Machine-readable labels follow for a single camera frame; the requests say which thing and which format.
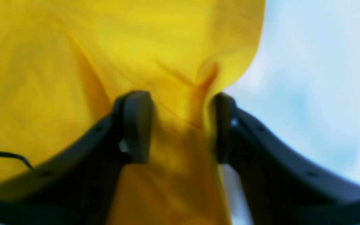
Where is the yellow Smile T-shirt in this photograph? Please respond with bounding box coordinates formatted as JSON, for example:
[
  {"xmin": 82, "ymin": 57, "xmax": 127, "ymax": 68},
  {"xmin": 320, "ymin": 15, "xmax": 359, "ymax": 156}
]
[{"xmin": 0, "ymin": 0, "xmax": 265, "ymax": 225}]

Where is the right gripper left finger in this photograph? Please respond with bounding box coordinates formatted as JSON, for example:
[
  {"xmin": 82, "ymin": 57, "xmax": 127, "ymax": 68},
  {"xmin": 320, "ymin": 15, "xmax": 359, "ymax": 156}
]
[{"xmin": 0, "ymin": 91, "xmax": 154, "ymax": 225}]

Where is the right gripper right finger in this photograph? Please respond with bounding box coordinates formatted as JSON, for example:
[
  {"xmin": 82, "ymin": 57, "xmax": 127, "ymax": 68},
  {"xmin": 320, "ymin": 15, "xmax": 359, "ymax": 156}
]
[{"xmin": 214, "ymin": 93, "xmax": 360, "ymax": 225}]

